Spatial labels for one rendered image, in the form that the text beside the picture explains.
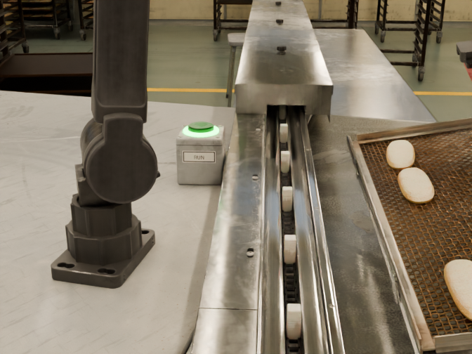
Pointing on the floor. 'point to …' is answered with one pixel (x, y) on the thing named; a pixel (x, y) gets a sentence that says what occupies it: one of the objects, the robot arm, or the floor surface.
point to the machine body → (365, 79)
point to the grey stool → (237, 39)
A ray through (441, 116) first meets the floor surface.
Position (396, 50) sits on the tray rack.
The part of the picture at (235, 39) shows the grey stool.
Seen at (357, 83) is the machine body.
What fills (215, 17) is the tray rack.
